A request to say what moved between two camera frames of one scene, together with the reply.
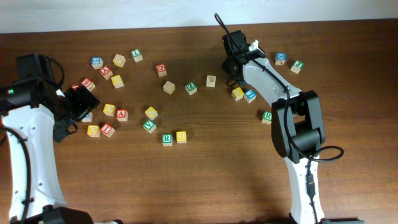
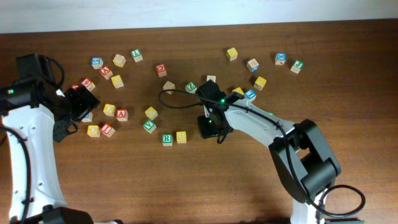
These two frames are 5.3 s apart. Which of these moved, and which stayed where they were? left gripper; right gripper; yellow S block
Moved: right gripper
Stayed: yellow S block; left gripper
